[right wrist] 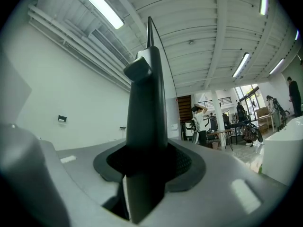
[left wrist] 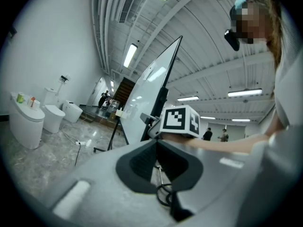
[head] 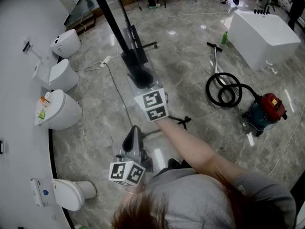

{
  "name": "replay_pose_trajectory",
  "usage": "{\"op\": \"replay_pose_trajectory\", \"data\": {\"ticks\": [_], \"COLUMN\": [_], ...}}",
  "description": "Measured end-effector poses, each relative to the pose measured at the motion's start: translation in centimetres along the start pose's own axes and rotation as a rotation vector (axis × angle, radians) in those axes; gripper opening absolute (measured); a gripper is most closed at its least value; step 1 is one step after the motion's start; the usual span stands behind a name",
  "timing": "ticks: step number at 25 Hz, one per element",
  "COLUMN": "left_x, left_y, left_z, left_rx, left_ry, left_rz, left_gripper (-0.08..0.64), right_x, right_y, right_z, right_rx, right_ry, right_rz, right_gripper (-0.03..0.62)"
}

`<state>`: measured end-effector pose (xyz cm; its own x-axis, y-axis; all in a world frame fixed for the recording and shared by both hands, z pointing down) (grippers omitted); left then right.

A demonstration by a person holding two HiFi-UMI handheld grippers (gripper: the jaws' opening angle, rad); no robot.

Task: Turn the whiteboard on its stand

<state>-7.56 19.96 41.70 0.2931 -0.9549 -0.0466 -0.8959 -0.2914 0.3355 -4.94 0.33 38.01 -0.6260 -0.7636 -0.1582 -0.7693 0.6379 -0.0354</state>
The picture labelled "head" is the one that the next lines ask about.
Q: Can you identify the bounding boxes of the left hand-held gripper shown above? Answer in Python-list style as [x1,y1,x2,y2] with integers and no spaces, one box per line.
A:
[109,125,153,187]

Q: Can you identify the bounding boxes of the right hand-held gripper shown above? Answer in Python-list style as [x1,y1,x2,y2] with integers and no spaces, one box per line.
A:
[127,67,170,123]

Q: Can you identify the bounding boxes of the person's left forearm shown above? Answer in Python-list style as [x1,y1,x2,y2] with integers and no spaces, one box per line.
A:
[123,184,145,197]

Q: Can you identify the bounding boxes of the person's right forearm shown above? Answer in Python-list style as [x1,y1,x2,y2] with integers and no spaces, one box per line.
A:
[157,117,241,183]

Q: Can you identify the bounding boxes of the white power strip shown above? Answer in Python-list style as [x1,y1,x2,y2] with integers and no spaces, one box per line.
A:
[100,55,112,69]

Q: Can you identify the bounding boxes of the person's black trousers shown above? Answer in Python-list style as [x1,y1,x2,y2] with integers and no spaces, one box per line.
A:
[152,157,194,177]

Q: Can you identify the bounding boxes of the white one-piece toilet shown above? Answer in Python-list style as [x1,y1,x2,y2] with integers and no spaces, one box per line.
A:
[34,89,83,131]

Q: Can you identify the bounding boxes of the white two-piece toilet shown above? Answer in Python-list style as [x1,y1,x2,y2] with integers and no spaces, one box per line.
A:
[32,58,80,93]

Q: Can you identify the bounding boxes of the black baseboard strip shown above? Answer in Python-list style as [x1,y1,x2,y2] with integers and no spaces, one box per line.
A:
[48,55,72,229]

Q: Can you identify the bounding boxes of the white toilet blue sticker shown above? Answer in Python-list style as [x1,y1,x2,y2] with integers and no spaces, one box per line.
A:
[30,177,98,211]

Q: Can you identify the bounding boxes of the white smart toilet black stripe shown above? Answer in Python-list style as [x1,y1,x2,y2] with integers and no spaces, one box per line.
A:
[50,29,81,59]

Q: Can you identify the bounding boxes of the person's grey shirt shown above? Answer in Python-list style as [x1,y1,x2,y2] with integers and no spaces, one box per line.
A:
[145,168,296,229]

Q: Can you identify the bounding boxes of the wooden step platform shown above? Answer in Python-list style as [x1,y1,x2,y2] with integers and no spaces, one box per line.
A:
[64,0,134,34]

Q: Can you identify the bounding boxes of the white bathtub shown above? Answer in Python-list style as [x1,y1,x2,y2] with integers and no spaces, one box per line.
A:
[228,10,302,72]

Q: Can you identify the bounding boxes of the red and teal vacuum cleaner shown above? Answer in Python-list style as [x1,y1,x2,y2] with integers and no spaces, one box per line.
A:
[206,41,288,138]

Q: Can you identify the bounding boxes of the black bathtub faucet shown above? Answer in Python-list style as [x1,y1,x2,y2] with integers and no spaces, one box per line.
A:
[253,3,276,15]

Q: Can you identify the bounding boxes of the black power cable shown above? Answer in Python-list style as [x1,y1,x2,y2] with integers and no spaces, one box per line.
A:
[103,62,134,128]

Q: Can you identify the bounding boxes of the thin white floor cable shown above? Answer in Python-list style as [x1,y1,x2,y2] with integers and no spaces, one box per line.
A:
[266,99,305,177]

